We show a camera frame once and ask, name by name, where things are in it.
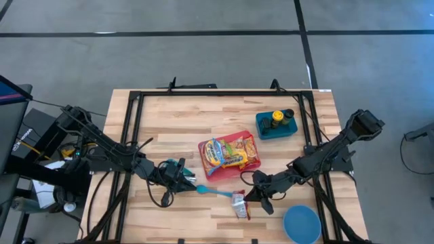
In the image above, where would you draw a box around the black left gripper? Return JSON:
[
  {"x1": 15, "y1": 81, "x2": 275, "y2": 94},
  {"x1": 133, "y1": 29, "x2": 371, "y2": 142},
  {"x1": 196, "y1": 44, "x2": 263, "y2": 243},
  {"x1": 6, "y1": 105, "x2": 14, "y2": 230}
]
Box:
[{"x1": 154, "y1": 157, "x2": 197, "y2": 207}]

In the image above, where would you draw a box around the black lid jar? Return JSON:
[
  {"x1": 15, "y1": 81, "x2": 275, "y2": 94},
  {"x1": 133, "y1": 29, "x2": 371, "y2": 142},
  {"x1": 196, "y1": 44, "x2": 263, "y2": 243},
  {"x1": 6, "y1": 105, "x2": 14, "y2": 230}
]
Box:
[{"x1": 283, "y1": 108, "x2": 296, "y2": 126}]

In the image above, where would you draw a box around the yellow cable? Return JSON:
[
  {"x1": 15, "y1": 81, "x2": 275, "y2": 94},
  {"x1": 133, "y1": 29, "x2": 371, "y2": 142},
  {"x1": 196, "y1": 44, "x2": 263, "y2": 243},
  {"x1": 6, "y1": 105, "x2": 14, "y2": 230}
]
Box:
[{"x1": 19, "y1": 139, "x2": 52, "y2": 161}]

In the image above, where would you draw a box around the black equipment box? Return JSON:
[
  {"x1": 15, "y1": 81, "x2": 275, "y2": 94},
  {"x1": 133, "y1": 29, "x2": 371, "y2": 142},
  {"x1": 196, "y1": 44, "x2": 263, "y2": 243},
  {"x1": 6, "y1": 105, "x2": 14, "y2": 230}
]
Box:
[{"x1": 11, "y1": 108, "x2": 62, "y2": 161}]

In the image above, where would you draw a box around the blue plastic bin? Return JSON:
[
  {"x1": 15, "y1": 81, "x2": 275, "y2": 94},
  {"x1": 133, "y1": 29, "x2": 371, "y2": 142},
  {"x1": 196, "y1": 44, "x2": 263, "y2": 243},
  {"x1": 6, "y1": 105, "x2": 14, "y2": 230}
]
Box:
[{"x1": 255, "y1": 108, "x2": 299, "y2": 141}]

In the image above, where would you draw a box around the yellow lid jar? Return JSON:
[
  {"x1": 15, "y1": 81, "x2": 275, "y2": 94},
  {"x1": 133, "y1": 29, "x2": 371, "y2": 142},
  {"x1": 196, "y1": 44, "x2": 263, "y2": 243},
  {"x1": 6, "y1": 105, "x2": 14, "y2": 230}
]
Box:
[{"x1": 271, "y1": 110, "x2": 285, "y2": 129}]

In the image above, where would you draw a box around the orange red ramen packet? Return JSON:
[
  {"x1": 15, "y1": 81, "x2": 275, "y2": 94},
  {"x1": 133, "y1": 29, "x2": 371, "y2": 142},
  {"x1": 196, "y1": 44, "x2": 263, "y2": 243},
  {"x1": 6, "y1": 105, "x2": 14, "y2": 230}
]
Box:
[{"x1": 241, "y1": 135, "x2": 261, "y2": 169}]

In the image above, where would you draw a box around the black floor cable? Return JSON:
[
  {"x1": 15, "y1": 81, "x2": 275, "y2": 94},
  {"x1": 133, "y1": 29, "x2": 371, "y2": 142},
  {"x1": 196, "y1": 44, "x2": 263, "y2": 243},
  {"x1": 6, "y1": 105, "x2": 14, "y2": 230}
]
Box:
[
  {"x1": 399, "y1": 130, "x2": 434, "y2": 176},
  {"x1": 32, "y1": 99, "x2": 108, "y2": 118}
]

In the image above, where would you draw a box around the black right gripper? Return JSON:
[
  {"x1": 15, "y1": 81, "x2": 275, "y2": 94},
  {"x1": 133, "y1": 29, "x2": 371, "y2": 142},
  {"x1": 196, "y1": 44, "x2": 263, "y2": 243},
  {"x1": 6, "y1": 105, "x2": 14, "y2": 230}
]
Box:
[{"x1": 244, "y1": 171, "x2": 296, "y2": 216}]

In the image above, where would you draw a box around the white paper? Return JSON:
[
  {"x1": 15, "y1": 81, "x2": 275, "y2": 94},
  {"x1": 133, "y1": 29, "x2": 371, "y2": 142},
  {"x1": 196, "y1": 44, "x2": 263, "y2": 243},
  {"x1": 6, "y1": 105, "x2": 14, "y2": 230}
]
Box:
[{"x1": 31, "y1": 160, "x2": 66, "y2": 209}]

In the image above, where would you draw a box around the blue white ramen packet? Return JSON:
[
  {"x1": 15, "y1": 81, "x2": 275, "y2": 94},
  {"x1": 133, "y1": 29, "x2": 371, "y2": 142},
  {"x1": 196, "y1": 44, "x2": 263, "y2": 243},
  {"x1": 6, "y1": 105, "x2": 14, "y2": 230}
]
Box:
[{"x1": 202, "y1": 137, "x2": 227, "y2": 177}]

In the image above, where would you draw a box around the black box with organic label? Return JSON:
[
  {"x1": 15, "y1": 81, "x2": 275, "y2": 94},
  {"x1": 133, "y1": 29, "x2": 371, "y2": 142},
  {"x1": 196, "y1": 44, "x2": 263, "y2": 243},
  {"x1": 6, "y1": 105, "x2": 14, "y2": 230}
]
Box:
[{"x1": 260, "y1": 117, "x2": 272, "y2": 135}]

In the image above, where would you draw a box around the blue bowl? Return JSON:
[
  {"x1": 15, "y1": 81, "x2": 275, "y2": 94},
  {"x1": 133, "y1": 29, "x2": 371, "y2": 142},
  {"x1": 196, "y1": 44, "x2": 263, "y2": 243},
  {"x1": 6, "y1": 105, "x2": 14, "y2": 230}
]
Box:
[{"x1": 282, "y1": 204, "x2": 323, "y2": 244}]

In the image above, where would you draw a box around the red plastic tray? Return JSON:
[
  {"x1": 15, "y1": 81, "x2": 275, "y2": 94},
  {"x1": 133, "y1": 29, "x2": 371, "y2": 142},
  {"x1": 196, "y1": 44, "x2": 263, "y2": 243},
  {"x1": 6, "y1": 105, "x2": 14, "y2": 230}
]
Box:
[{"x1": 197, "y1": 130, "x2": 262, "y2": 182}]

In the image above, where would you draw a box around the computer monitor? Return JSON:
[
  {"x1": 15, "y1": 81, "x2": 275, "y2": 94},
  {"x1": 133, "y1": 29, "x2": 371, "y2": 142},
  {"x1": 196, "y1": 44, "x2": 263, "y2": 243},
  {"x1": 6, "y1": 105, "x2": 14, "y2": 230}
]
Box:
[{"x1": 0, "y1": 75, "x2": 34, "y2": 174}]

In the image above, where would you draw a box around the teal plastic tray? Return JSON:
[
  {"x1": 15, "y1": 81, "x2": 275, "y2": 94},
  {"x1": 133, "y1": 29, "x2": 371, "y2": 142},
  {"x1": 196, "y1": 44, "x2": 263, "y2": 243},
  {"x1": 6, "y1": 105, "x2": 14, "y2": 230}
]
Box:
[{"x1": 165, "y1": 158, "x2": 197, "y2": 178}]

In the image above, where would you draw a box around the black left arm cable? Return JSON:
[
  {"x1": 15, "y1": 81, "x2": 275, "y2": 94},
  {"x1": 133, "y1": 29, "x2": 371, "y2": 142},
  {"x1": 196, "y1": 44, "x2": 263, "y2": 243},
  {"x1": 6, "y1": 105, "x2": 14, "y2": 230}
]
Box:
[{"x1": 134, "y1": 136, "x2": 174, "y2": 209}]

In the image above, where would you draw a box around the black table frame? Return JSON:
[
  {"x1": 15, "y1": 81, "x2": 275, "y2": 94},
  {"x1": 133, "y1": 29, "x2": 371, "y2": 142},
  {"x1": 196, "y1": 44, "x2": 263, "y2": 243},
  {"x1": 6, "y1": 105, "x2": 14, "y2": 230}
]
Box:
[{"x1": 77, "y1": 88, "x2": 371, "y2": 244}]

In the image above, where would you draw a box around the blue plastic spoon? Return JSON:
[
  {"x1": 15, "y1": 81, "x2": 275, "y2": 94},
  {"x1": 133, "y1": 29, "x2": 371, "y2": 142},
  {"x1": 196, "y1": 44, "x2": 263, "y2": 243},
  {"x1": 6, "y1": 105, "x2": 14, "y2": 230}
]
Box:
[{"x1": 195, "y1": 184, "x2": 235, "y2": 199}]

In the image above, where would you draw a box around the yellow ramen packet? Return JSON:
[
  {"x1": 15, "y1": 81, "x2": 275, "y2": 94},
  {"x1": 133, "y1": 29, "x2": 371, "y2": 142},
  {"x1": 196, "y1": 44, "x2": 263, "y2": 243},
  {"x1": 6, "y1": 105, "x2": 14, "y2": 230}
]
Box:
[{"x1": 222, "y1": 138, "x2": 251, "y2": 169}]

